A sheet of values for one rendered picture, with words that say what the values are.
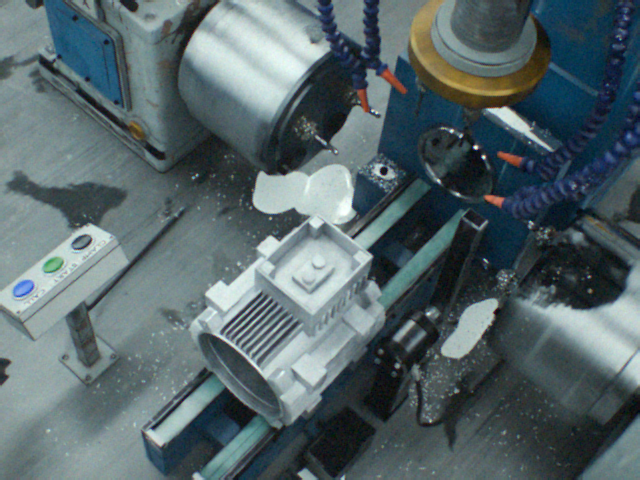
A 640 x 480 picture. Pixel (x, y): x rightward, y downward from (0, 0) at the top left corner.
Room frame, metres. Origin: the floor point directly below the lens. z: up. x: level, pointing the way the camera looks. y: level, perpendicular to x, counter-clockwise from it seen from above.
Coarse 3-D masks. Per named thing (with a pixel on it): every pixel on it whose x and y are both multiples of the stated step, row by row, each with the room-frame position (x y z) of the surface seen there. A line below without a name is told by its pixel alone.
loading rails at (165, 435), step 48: (384, 240) 0.83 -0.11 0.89; (432, 240) 0.82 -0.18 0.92; (384, 288) 0.72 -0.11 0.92; (432, 288) 0.79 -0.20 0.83; (384, 336) 0.68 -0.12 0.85; (192, 384) 0.51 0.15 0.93; (336, 384) 0.58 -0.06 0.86; (144, 432) 0.43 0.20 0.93; (192, 432) 0.46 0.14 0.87; (240, 432) 0.46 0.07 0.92; (288, 432) 0.49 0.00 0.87
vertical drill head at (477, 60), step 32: (448, 0) 0.90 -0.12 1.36; (480, 0) 0.82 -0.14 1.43; (512, 0) 0.82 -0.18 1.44; (416, 32) 0.86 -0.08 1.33; (448, 32) 0.84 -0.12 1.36; (480, 32) 0.82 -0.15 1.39; (512, 32) 0.83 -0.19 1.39; (544, 32) 0.89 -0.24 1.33; (416, 64) 0.82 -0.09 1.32; (448, 64) 0.81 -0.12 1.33; (480, 64) 0.80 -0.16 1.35; (512, 64) 0.81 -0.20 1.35; (544, 64) 0.84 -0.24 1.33; (448, 96) 0.78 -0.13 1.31; (480, 96) 0.77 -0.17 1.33; (512, 96) 0.78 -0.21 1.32
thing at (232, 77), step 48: (240, 0) 1.05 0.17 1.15; (288, 0) 1.08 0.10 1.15; (192, 48) 0.98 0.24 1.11; (240, 48) 0.96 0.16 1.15; (288, 48) 0.96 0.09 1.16; (192, 96) 0.93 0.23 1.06; (240, 96) 0.90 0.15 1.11; (288, 96) 0.89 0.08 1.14; (336, 96) 0.97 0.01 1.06; (240, 144) 0.87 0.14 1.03; (288, 144) 0.89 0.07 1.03
